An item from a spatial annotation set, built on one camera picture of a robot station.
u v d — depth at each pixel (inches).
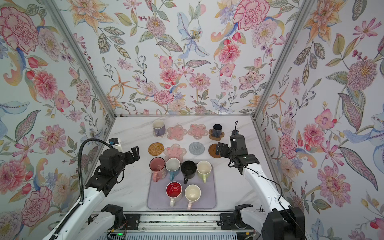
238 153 24.4
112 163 23.1
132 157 28.3
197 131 43.7
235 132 28.3
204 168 35.1
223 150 29.1
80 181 19.4
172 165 34.2
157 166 35.2
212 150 39.7
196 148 40.0
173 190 32.3
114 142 26.4
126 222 28.3
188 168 33.2
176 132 43.7
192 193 32.1
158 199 31.8
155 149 39.7
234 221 27.4
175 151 40.0
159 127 41.2
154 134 43.2
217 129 40.8
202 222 29.6
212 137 42.1
